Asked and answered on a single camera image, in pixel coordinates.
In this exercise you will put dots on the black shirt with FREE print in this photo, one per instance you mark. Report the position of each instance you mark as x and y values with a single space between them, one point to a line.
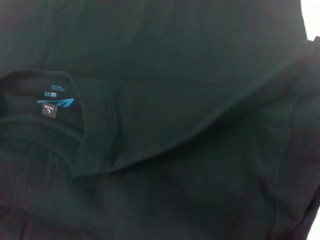
175 112

